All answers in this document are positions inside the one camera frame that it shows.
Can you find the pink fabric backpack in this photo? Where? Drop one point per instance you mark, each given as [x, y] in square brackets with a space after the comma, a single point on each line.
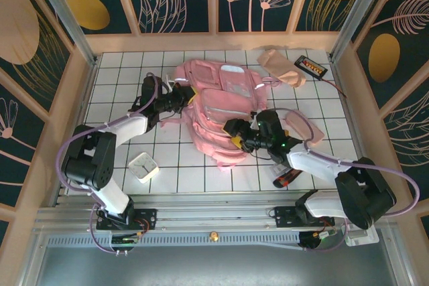
[228, 98]

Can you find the pink pencil case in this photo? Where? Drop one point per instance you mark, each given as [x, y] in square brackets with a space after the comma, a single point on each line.
[301, 123]

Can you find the beige cloth pouch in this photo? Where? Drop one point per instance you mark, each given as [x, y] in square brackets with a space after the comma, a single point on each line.
[283, 68]

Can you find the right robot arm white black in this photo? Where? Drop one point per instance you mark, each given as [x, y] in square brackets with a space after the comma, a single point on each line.
[311, 165]

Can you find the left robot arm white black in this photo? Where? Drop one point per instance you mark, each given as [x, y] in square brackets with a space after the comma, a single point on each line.
[127, 128]

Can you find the orange black utility knife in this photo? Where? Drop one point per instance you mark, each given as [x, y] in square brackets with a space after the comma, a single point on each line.
[285, 180]

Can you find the white square alarm clock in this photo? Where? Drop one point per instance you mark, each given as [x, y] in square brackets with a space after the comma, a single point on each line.
[143, 167]

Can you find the black charger board yellow connectors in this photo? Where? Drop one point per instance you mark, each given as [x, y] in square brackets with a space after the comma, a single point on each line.
[310, 66]

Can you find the brass knob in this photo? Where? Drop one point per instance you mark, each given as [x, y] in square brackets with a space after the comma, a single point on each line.
[213, 236]

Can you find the teal panel gold oval fern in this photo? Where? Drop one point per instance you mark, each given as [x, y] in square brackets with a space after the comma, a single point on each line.
[385, 58]

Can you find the teal panel pink fern leaves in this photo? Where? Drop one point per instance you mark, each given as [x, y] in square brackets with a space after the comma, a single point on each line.
[412, 138]

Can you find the teal panel single pink flower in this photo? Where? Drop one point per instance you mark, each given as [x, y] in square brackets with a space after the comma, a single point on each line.
[13, 152]

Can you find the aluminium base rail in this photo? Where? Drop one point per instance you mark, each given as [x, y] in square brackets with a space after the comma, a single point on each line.
[214, 214]

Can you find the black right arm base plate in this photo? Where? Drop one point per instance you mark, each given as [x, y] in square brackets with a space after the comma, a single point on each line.
[285, 217]

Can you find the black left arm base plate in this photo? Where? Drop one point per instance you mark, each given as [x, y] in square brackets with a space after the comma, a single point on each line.
[147, 219]

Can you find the teal wall panel gold oval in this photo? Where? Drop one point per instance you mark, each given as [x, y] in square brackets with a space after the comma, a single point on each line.
[87, 11]

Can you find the aluminium frame post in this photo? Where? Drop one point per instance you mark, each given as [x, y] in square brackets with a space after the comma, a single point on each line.
[358, 8]
[63, 14]

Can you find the white mounting bracket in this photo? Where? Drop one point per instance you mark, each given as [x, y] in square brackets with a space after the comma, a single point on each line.
[365, 237]

